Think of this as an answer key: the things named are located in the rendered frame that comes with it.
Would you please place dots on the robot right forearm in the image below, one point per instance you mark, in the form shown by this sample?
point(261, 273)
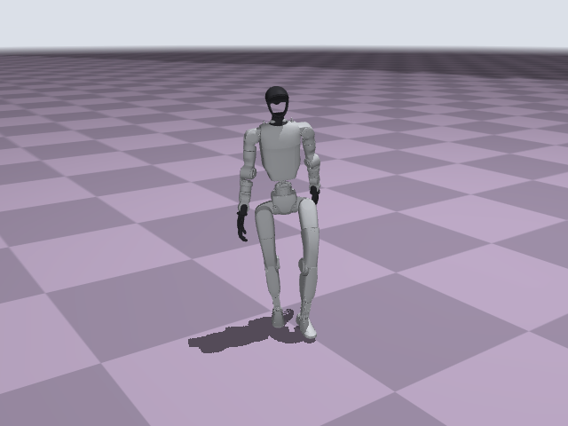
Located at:
point(245, 192)

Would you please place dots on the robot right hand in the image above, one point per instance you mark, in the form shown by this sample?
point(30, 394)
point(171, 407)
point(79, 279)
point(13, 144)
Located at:
point(240, 221)

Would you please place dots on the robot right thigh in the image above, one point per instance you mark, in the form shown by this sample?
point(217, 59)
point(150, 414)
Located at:
point(266, 234)

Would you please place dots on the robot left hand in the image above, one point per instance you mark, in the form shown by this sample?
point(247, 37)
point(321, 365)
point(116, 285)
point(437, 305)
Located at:
point(315, 194)

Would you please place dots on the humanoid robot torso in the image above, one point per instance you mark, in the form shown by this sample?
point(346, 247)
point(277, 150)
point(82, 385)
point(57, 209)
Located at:
point(280, 155)

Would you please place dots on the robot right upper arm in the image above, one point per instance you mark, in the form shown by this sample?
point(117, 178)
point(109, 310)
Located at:
point(251, 137)

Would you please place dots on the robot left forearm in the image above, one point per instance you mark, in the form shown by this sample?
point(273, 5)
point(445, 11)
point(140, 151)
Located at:
point(314, 177)

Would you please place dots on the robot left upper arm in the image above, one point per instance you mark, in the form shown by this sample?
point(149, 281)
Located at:
point(307, 133)

